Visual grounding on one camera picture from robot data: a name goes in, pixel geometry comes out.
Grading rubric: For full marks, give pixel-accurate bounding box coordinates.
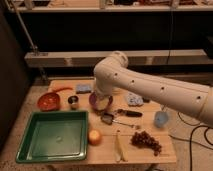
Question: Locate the blue sponge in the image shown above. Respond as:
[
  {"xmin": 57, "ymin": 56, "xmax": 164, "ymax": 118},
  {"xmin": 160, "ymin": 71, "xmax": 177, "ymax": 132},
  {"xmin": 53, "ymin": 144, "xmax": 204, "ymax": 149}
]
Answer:
[{"xmin": 76, "ymin": 84, "xmax": 92, "ymax": 94}]

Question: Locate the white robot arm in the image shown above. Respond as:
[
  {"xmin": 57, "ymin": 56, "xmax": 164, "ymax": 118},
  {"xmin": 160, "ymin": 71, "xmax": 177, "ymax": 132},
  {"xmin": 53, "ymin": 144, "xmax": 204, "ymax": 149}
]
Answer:
[{"xmin": 94, "ymin": 51, "xmax": 213, "ymax": 127}]

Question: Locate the green plastic tray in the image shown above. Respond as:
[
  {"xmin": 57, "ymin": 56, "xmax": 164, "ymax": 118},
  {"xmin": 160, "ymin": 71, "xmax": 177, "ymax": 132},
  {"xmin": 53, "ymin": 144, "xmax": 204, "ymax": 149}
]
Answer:
[{"xmin": 16, "ymin": 111, "xmax": 88, "ymax": 163}]

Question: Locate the purple bowl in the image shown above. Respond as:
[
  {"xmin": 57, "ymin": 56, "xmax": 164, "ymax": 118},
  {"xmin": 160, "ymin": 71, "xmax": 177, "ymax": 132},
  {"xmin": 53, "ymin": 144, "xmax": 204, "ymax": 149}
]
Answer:
[{"xmin": 89, "ymin": 93, "xmax": 113, "ymax": 111}]

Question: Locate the blue white cloth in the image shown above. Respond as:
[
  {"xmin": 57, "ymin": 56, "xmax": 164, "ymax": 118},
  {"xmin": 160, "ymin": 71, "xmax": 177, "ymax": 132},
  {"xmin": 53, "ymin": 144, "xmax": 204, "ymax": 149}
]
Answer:
[{"xmin": 125, "ymin": 92, "xmax": 144, "ymax": 107}]

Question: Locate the metal spatula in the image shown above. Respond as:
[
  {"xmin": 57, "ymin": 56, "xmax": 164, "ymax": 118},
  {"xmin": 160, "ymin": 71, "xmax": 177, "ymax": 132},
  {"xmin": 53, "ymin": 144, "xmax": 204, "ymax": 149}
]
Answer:
[{"xmin": 100, "ymin": 114, "xmax": 141, "ymax": 129}]

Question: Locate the dark rectangular block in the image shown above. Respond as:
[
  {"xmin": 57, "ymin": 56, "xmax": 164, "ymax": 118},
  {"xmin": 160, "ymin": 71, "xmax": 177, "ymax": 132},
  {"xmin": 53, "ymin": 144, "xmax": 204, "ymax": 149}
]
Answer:
[{"xmin": 143, "ymin": 97, "xmax": 151, "ymax": 103}]

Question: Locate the orange carrot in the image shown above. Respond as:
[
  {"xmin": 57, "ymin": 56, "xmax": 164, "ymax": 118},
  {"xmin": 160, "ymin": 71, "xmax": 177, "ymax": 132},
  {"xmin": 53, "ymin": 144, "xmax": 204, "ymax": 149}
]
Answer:
[{"xmin": 52, "ymin": 87, "xmax": 73, "ymax": 93}]

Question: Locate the white lower shelf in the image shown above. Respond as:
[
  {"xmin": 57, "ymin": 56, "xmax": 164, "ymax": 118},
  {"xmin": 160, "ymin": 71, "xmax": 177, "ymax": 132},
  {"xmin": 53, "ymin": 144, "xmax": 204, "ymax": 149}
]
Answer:
[{"xmin": 25, "ymin": 49, "xmax": 213, "ymax": 68}]

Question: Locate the white shelf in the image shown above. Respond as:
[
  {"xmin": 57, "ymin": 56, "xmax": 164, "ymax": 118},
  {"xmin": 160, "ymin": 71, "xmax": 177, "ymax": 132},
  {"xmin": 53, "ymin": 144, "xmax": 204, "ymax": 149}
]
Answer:
[
  {"xmin": 3, "ymin": 0, "xmax": 213, "ymax": 12},
  {"xmin": 25, "ymin": 49, "xmax": 213, "ymax": 68}
]

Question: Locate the orange round fruit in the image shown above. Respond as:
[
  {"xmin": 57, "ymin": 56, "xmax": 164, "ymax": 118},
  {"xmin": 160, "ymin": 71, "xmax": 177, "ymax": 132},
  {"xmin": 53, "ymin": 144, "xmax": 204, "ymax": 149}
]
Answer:
[{"xmin": 88, "ymin": 130, "xmax": 102, "ymax": 145}]

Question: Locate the red bowl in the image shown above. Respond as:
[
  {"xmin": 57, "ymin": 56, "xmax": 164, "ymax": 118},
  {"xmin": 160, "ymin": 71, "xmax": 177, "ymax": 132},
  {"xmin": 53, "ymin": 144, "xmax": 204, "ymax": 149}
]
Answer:
[{"xmin": 37, "ymin": 92, "xmax": 60, "ymax": 111}]

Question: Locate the bunch of purple grapes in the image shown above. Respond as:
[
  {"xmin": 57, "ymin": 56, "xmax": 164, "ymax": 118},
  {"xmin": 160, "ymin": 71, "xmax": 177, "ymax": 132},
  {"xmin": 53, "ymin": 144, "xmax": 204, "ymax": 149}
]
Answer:
[{"xmin": 131, "ymin": 131, "xmax": 162, "ymax": 156}]

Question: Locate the light blue cup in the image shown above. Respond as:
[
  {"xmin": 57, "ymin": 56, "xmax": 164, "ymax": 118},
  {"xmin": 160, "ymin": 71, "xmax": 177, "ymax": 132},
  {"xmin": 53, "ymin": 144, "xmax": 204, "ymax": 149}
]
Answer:
[{"xmin": 154, "ymin": 111, "xmax": 168, "ymax": 128}]

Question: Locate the yellow banana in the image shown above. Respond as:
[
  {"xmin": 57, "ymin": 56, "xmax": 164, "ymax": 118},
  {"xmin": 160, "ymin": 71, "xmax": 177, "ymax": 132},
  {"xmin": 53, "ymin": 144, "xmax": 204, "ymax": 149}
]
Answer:
[{"xmin": 115, "ymin": 130, "xmax": 128, "ymax": 163}]

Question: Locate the white upper shelf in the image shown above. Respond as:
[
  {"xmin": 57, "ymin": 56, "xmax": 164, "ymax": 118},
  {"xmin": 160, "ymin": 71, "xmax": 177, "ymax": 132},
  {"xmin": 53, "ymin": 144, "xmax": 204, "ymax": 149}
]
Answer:
[{"xmin": 3, "ymin": 0, "xmax": 213, "ymax": 12}]

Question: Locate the metal diagonal pole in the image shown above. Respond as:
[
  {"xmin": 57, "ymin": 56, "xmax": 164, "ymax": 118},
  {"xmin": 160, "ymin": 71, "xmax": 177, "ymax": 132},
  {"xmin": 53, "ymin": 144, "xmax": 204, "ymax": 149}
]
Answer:
[{"xmin": 5, "ymin": 0, "xmax": 46, "ymax": 56}]

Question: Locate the black cable on floor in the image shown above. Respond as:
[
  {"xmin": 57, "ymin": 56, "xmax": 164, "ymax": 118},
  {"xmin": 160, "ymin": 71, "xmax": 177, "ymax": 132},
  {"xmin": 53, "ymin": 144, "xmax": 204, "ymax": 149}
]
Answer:
[{"xmin": 168, "ymin": 111, "xmax": 213, "ymax": 171}]

